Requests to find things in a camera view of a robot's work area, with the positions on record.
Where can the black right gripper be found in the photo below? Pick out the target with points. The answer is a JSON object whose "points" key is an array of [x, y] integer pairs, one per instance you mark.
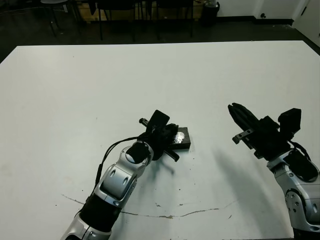
{"points": [[270, 142]]}

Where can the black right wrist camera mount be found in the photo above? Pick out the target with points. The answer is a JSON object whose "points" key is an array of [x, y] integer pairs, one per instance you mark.
{"points": [[291, 120]]}

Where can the grey plastic chair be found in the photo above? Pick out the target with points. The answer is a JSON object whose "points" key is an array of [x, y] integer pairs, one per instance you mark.
{"points": [[53, 22]]}

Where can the white door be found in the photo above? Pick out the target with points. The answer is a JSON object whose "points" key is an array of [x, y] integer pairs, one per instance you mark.
{"points": [[310, 22]]}

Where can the black trash bin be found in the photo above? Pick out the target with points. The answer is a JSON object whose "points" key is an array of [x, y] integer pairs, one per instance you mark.
{"points": [[210, 12]]}

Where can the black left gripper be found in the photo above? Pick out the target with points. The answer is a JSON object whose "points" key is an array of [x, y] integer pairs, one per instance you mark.
{"points": [[160, 142]]}

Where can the wooden shipping crate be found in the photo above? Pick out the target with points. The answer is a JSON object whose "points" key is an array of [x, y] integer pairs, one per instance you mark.
{"points": [[85, 8]]}

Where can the black box lid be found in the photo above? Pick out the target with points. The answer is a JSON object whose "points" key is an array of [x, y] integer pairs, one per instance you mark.
{"points": [[181, 140]]}

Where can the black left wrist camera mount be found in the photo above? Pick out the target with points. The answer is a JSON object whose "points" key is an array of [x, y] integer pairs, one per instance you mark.
{"points": [[158, 120]]}

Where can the small black round object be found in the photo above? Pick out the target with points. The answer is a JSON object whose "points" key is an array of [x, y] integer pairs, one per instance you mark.
{"points": [[263, 15]]}

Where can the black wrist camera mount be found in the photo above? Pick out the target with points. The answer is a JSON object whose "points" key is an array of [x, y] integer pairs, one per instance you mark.
{"points": [[291, 120], [158, 120]]}

